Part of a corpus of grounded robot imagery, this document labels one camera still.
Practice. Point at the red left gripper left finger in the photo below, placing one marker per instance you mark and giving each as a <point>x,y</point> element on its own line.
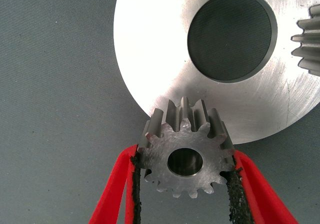
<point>112,196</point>

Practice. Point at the round metal carrier plate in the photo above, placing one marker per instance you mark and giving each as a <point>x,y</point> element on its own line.
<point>150,47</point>

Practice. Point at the dark table cloth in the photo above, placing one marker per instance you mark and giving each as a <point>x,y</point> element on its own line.
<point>50,84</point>

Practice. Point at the small steel planetary gear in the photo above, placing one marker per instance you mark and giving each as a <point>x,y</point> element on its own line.
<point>155,154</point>
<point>308,47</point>

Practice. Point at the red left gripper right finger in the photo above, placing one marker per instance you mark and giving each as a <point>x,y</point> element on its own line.
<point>262,196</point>

